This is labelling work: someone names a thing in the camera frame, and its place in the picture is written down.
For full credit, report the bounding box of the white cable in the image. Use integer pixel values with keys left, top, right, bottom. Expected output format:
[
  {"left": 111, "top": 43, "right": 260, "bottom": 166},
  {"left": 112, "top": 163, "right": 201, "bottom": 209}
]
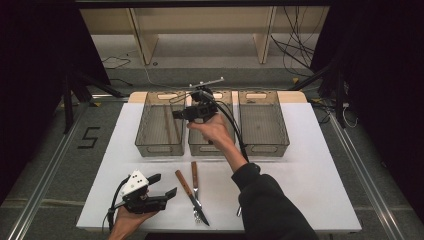
[{"left": 342, "top": 103, "right": 358, "bottom": 129}]

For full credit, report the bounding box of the wooden handled knife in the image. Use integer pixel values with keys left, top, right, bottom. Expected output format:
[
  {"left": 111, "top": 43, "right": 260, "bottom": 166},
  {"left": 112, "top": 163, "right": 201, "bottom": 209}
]
[{"left": 174, "top": 169, "right": 210, "bottom": 227}]

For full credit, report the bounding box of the black tripod stand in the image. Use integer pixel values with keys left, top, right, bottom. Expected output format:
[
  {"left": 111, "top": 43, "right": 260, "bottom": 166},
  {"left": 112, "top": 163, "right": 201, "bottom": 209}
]
[{"left": 61, "top": 71, "right": 124, "bottom": 134}]

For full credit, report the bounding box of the black curtain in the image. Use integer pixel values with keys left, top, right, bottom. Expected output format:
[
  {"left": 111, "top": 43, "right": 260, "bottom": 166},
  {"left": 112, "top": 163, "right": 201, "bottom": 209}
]
[
  {"left": 0, "top": 0, "right": 111, "bottom": 204},
  {"left": 309, "top": 0, "right": 424, "bottom": 221}
]

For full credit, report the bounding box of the person's left hand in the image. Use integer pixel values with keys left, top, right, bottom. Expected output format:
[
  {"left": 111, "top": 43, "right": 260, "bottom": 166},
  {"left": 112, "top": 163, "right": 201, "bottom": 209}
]
[{"left": 113, "top": 206, "right": 158, "bottom": 236}]

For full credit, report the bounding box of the wooden handled fork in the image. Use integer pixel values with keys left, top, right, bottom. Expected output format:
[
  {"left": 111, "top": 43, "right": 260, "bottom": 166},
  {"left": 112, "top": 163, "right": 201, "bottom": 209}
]
[{"left": 190, "top": 161, "right": 204, "bottom": 224}]

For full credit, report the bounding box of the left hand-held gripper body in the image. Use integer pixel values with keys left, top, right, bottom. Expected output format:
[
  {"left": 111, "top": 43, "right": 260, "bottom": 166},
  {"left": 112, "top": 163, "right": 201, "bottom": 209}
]
[{"left": 119, "top": 169, "right": 168, "bottom": 215}]

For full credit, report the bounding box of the hand-held gripper black cable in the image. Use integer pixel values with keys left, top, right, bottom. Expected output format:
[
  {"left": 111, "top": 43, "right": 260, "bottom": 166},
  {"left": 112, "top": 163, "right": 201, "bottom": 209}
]
[
  {"left": 105, "top": 176, "right": 131, "bottom": 233},
  {"left": 168, "top": 89, "right": 251, "bottom": 164}
]

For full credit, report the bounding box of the black metal stand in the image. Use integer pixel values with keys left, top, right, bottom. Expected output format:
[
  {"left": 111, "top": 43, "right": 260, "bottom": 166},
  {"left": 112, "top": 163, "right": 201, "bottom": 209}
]
[{"left": 289, "top": 59, "right": 348, "bottom": 129}]

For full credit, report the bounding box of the right hand-held gripper black cable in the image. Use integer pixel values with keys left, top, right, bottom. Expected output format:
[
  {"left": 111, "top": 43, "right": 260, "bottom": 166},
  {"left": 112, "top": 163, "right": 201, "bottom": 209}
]
[{"left": 168, "top": 89, "right": 251, "bottom": 164}]

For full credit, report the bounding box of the beige wooden desk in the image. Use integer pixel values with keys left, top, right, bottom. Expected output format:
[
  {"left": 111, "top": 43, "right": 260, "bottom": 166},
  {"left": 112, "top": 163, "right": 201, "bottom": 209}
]
[{"left": 79, "top": 6, "right": 331, "bottom": 66}]

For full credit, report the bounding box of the black floor cable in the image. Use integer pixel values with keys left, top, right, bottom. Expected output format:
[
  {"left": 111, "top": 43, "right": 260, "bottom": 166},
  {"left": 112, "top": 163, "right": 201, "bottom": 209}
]
[{"left": 100, "top": 55, "right": 132, "bottom": 70}]

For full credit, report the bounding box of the translucent grey plastic bin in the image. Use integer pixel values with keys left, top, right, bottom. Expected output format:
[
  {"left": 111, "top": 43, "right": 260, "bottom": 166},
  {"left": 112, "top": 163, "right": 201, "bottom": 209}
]
[
  {"left": 134, "top": 90, "right": 187, "bottom": 158},
  {"left": 237, "top": 89, "right": 290, "bottom": 158},
  {"left": 188, "top": 89, "right": 236, "bottom": 157}
]

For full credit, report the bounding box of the bundle of black cables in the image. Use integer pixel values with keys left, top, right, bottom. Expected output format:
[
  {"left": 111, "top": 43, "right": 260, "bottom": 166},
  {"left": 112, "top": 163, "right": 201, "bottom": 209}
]
[{"left": 269, "top": 6, "right": 321, "bottom": 73}]

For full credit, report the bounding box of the person's right hand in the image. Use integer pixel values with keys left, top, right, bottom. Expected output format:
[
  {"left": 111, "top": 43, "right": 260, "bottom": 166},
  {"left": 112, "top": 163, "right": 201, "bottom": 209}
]
[{"left": 186, "top": 113, "right": 235, "bottom": 152}]

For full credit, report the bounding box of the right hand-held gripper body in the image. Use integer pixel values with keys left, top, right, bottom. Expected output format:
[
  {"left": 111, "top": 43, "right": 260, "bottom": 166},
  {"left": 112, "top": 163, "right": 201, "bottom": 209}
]
[{"left": 181, "top": 77, "right": 225, "bottom": 124}]

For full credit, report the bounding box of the white table mat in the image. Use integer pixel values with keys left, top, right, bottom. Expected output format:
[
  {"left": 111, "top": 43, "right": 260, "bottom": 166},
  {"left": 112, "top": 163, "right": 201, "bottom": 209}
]
[{"left": 75, "top": 102, "right": 363, "bottom": 233}]

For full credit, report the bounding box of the aluminium floor rail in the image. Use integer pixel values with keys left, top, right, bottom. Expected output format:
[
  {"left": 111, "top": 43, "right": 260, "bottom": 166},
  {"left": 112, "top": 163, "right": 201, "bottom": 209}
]
[
  {"left": 328, "top": 113, "right": 406, "bottom": 240},
  {"left": 6, "top": 103, "right": 91, "bottom": 240}
]

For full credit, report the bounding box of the left hand-held gripper black cable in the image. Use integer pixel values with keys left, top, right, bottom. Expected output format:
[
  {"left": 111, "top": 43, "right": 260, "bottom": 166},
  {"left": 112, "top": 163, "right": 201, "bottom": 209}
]
[{"left": 105, "top": 176, "right": 131, "bottom": 233}]

